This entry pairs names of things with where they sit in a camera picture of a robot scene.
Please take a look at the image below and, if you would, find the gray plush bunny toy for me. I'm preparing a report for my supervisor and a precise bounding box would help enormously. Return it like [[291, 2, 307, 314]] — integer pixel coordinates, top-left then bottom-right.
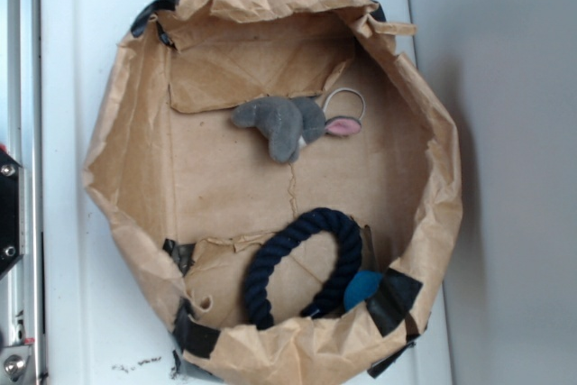
[[231, 87, 366, 163]]

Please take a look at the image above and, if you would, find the dark navy rope ring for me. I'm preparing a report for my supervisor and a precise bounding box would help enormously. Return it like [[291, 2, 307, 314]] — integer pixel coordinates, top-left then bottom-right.
[[243, 206, 363, 330]]

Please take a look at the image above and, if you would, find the blue ball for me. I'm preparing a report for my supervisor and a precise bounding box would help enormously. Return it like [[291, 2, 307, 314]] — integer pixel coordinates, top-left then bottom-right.
[[343, 270, 383, 312]]

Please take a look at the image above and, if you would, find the metal frame with black bracket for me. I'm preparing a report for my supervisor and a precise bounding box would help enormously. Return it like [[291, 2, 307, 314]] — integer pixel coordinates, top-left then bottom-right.
[[1, 0, 48, 384]]

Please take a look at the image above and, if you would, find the brown paper lined box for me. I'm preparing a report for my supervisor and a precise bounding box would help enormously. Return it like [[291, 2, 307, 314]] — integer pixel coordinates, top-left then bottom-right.
[[83, 0, 463, 384]]

